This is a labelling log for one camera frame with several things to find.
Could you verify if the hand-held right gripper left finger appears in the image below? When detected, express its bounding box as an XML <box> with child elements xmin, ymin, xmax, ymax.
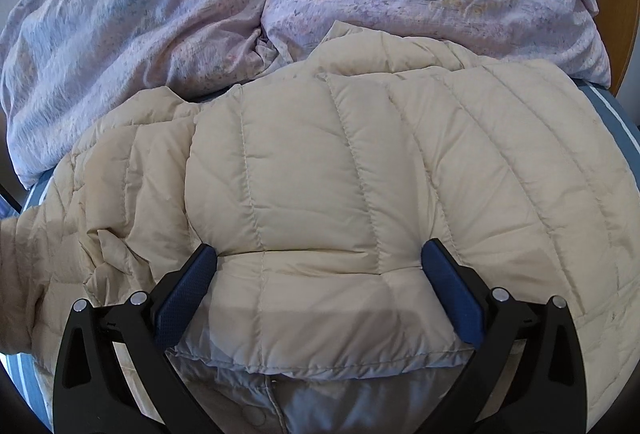
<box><xmin>51</xmin><ymin>242</ymin><xmax>220</xmax><ymax>434</ymax></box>

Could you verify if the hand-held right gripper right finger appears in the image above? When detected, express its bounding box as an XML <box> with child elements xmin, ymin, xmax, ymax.
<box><xmin>421</xmin><ymin>238</ymin><xmax>589</xmax><ymax>434</ymax></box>

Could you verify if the beige puffer jacket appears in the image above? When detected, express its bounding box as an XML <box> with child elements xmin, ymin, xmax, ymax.
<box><xmin>0</xmin><ymin>21</ymin><xmax>640</xmax><ymax>434</ymax></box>

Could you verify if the blue white-striped bedsheet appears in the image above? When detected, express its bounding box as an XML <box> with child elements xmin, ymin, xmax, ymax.
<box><xmin>0</xmin><ymin>81</ymin><xmax>640</xmax><ymax>434</ymax></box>

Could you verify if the lilac floral duvet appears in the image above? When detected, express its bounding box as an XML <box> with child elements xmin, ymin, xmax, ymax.
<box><xmin>0</xmin><ymin>0</ymin><xmax>613</xmax><ymax>189</ymax></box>

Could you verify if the wooden bed frame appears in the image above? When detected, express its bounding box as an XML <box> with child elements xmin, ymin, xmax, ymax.
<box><xmin>587</xmin><ymin>0</ymin><xmax>640</xmax><ymax>97</ymax></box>

